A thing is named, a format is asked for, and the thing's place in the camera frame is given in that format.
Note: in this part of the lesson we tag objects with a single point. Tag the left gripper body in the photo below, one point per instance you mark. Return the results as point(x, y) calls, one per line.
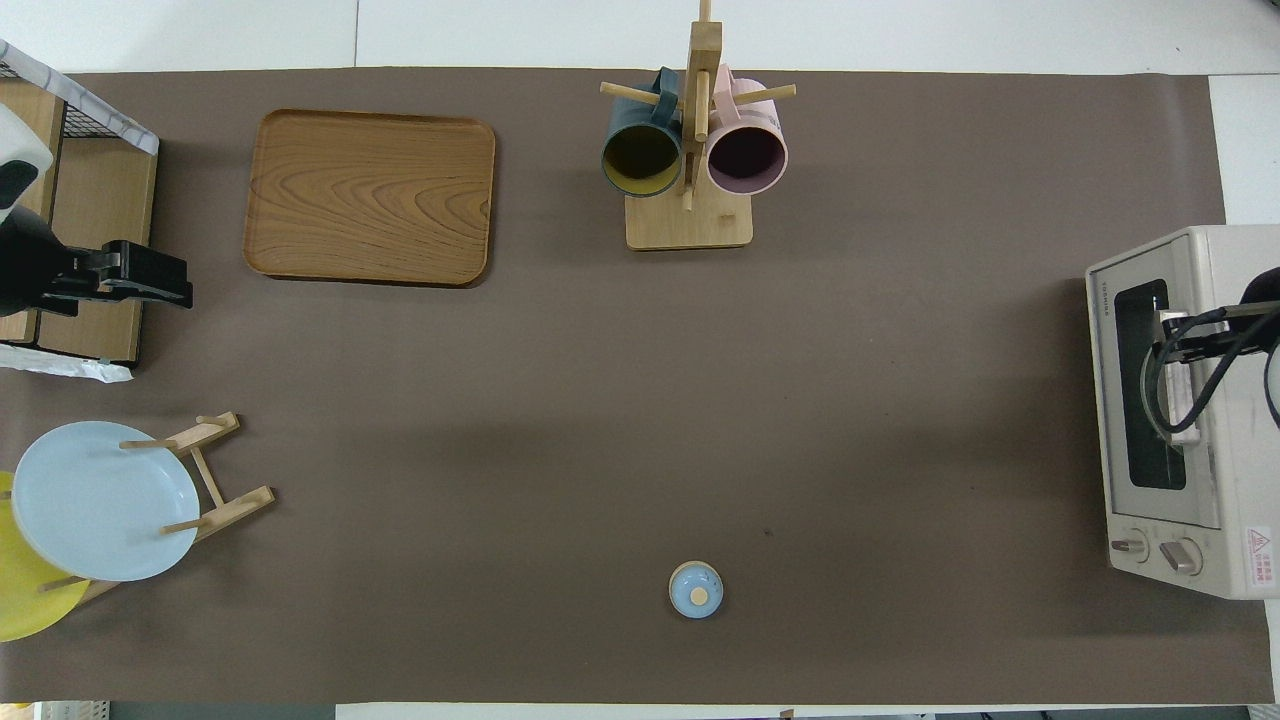
point(90, 272)

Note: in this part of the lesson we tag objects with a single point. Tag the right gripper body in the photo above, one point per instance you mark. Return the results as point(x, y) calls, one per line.
point(1255, 312)

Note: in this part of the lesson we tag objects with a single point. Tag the toaster oven glass door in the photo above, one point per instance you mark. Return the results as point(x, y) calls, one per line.
point(1105, 400)

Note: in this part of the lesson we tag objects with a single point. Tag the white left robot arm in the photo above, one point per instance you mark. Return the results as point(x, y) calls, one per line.
point(22, 255)

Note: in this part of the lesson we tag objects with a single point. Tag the beige toaster oven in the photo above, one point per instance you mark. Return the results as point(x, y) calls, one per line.
point(1240, 480)

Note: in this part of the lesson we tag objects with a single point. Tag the small oven knob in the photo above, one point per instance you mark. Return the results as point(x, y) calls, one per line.
point(1130, 546)

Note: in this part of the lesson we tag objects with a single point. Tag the large oven knob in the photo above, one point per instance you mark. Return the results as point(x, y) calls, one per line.
point(1182, 556)

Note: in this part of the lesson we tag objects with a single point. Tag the light wooden shelf board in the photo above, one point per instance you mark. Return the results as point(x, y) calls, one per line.
point(100, 210)
point(30, 105)

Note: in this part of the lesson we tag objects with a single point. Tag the white crumpled cloth piece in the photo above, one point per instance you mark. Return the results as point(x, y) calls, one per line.
point(60, 365)

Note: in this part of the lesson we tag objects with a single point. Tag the wooden serving tray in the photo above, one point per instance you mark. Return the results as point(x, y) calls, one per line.
point(370, 195)

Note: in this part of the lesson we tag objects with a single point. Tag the light blue plate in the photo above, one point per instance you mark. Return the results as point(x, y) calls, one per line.
point(100, 505)

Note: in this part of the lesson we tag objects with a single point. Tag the wooden plate rack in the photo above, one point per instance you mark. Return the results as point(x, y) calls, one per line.
point(235, 505)

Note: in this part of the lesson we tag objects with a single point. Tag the yellow plate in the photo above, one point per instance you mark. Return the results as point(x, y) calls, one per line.
point(20, 600)

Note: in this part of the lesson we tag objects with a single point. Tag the pink mug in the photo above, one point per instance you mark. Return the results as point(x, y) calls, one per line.
point(748, 158)

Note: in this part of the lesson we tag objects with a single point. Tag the dark teal mug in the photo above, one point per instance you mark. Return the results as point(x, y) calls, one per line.
point(640, 160)

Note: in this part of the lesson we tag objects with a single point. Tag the brown table mat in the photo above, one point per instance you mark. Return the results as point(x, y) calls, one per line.
point(640, 420)

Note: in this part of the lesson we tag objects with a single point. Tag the wooden mug tree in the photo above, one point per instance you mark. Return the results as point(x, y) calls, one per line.
point(690, 225)

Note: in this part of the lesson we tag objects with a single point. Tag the small blue jar cork lid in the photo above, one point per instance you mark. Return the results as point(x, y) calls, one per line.
point(695, 590)

